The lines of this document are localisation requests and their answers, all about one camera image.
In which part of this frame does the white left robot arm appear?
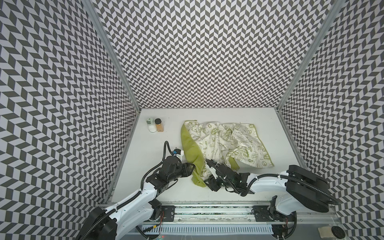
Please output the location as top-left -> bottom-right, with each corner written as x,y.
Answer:
76,142 -> 196,240

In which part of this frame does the black round puck on sponge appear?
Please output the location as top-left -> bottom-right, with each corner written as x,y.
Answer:
318,226 -> 347,240

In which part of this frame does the metal base rail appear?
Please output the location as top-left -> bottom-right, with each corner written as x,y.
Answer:
98,201 -> 340,226

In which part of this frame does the green and cream printed jacket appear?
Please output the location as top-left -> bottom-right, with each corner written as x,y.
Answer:
181,121 -> 274,188

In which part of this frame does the aluminium corner post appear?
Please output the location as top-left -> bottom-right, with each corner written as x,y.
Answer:
82,0 -> 141,112
276,0 -> 346,113

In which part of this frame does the orange spice jar black lid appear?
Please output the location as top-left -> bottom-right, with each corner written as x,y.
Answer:
155,118 -> 164,133

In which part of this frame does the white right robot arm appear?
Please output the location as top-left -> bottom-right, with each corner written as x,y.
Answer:
205,160 -> 341,221

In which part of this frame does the aluminium right corner post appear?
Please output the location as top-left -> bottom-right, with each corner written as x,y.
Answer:
276,0 -> 346,113

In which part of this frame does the aluminium left corner post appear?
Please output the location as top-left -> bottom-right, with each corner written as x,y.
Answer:
82,0 -> 141,112

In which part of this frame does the white spice jar green lid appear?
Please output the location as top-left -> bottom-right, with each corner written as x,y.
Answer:
146,118 -> 157,133

